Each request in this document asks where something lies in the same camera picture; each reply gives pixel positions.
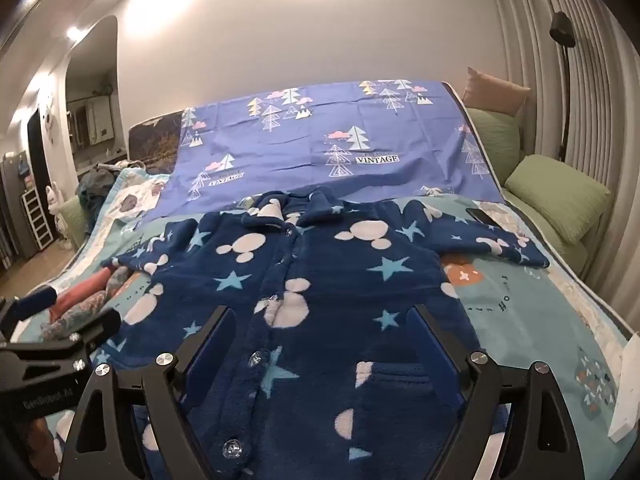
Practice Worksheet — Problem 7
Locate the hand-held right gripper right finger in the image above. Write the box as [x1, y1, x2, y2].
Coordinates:
[407, 304, 586, 480]

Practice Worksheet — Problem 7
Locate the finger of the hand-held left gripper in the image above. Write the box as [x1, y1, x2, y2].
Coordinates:
[47, 308, 122, 356]
[0, 285, 57, 341]

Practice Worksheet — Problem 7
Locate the black phone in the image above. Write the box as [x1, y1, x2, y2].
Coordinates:
[466, 206, 503, 228]

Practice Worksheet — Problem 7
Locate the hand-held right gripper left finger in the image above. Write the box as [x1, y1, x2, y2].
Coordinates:
[60, 304, 238, 480]

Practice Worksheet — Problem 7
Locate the pile of dark clothes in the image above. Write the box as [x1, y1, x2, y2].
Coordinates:
[76, 162, 123, 211]

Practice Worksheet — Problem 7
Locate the small green pillow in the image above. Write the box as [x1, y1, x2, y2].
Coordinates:
[467, 107, 523, 181]

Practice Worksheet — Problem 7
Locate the teal printed quilt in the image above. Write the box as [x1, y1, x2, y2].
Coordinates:
[10, 165, 631, 480]

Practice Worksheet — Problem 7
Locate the coral folded garment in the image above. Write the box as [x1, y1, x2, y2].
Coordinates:
[47, 265, 113, 318]

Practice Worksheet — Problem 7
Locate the peach pillow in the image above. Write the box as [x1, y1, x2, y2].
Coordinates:
[461, 66, 531, 117]

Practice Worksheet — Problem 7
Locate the purple tree print sheet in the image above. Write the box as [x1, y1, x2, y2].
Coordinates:
[142, 79, 503, 221]

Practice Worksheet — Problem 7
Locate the dark printed headboard cushion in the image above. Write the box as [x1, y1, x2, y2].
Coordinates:
[128, 108, 187, 176]

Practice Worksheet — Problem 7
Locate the white bunny plush toy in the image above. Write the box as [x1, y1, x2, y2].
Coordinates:
[46, 185, 71, 251]

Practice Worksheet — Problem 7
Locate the navy star print fleece pajama top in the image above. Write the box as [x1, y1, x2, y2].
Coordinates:
[102, 185, 551, 480]

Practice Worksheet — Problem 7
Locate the floral folded garment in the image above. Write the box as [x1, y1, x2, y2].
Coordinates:
[40, 267, 131, 341]

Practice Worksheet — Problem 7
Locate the white pleated curtain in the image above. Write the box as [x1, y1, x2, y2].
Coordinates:
[487, 0, 640, 331]

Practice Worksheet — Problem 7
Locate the black floor lamp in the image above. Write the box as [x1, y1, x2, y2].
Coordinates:
[549, 10, 576, 163]

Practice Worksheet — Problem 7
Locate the large green pillow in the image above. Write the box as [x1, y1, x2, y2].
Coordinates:
[504, 154, 612, 246]

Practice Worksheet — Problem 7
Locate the white shelf rack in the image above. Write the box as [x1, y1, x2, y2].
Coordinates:
[20, 191, 55, 250]

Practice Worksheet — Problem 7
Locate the grey cabinet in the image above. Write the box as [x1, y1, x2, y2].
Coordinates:
[0, 152, 32, 271]

